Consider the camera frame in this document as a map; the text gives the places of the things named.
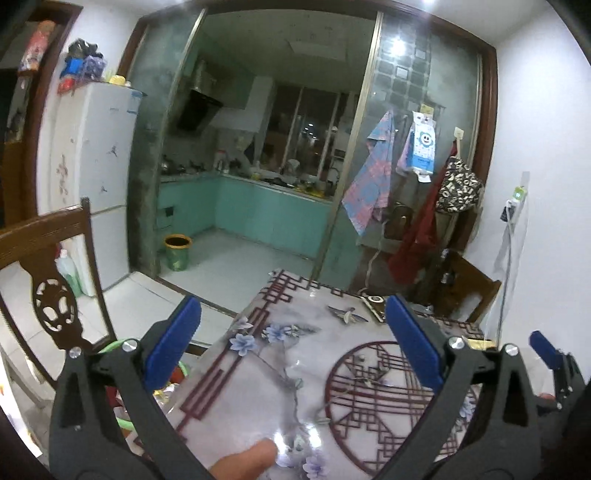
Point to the brown handbag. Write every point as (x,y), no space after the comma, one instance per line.
(399,224)

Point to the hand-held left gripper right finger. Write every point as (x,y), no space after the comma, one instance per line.
(415,341)

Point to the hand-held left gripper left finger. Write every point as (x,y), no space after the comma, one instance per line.
(178,337)

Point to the plain wooden chair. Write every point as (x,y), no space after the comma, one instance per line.
(471,286)

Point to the electric kettle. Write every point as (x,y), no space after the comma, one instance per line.
(220,160)

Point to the carved wooden chair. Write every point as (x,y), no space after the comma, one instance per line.
(41,240)

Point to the wall poster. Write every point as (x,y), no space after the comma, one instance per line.
(37,46)

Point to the black white patterned bag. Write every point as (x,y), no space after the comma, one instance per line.
(459,187)

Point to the red basin with green rim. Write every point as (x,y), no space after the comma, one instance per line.
(183,371)

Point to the pile of clutter on refrigerator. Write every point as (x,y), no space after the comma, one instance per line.
(81,64)

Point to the teal kitchen cabinets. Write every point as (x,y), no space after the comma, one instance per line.
(258,212)

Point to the blue white hanging bag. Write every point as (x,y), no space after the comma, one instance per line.
(420,147)

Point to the plaid pink blue towel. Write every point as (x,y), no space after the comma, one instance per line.
(369,180)

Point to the green dish soap bottle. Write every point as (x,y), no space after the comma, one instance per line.
(69,277)

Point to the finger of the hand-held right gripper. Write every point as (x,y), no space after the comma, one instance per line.
(545,348)

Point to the red hanging garment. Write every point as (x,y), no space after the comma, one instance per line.
(415,244)

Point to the yellow booklet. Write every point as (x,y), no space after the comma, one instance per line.
(480,343)

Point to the wall outlet with charger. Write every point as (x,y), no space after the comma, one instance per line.
(513,203)

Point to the brown tissue box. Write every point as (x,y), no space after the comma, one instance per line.
(375,307)

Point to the white refrigerator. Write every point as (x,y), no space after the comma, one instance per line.
(87,161)

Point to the kitchen window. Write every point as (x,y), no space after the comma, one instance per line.
(304,134)

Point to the green yellow waste bin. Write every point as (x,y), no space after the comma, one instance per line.
(178,254)

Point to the black range hood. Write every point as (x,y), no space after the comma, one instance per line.
(198,110)

